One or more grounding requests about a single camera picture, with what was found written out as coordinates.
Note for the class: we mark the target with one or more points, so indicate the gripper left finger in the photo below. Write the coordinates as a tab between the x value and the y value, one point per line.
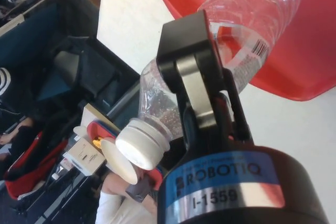
190	77

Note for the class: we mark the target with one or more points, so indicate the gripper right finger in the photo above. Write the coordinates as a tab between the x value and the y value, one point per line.
240	119

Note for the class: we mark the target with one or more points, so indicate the clear plastic bottle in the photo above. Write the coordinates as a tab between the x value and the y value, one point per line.
249	6

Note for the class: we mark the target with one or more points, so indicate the red tray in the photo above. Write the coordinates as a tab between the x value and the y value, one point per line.
302	64

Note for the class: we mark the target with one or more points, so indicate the black storage bin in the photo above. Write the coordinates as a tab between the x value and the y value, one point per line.
86	72

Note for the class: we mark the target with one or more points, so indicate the beige electrical box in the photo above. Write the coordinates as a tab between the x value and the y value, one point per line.
84	155

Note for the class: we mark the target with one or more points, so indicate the red and black bag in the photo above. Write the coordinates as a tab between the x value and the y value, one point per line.
31	171

